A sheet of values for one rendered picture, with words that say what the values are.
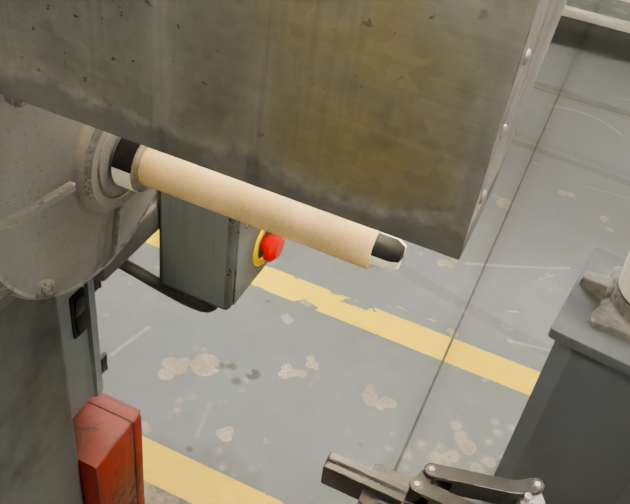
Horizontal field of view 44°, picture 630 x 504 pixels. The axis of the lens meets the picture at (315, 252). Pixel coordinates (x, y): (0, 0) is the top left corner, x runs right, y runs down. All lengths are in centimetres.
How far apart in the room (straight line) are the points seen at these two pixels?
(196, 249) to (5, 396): 26
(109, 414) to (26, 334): 35
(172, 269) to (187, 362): 118
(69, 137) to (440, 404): 168
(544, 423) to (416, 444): 57
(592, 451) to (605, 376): 18
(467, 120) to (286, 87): 7
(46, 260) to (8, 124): 12
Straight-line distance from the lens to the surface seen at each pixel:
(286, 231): 54
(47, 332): 95
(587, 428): 150
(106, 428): 122
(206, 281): 93
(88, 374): 115
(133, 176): 58
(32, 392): 98
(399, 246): 52
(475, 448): 207
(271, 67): 31
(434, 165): 30
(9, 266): 58
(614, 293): 142
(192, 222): 88
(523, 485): 69
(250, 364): 212
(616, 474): 156
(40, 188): 56
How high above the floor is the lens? 158
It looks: 40 degrees down
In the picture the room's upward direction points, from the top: 9 degrees clockwise
